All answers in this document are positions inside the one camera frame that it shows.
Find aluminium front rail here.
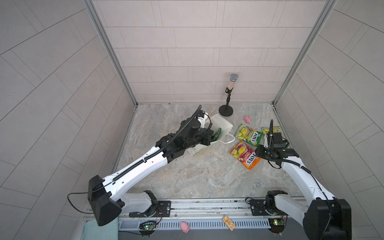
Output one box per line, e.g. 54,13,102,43
83,197,335,221

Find yellow green candy bag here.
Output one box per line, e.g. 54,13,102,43
261,126,282,135

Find left circuit board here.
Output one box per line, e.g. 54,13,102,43
139,221,157,236

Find small wooden tag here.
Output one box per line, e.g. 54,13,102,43
222,216,236,231

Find white paper bag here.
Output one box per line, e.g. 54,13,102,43
187,114,236,156

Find dark green snack bag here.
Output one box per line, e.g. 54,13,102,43
211,128,222,142

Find pink pig toy on rail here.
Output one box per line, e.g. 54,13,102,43
180,222,190,233

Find teal cloth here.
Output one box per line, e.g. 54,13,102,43
83,219,119,240

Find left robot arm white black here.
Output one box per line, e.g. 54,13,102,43
88,118,214,226

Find black microphone stand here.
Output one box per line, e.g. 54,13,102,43
219,87,234,117

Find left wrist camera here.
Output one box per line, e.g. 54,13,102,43
197,110,208,128

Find sparkly silver microphone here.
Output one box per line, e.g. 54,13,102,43
228,74,238,90

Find right circuit board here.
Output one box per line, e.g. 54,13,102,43
268,218,287,235

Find pink pig toy on table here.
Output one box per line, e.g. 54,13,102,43
244,116,252,123

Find circuit board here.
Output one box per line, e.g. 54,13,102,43
139,221,157,236
268,218,287,235

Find orange Fox's fruits bag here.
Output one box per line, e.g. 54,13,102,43
230,142,261,170

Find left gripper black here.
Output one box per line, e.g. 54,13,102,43
181,128,215,151

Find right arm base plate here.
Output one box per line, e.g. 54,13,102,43
246,198,275,216

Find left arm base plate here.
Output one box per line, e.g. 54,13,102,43
129,201,172,218

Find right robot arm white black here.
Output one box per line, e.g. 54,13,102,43
256,129,352,240

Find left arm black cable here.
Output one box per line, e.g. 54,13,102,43
66,190,95,215

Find green Fox's spring tea bag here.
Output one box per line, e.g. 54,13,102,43
235,124,264,147

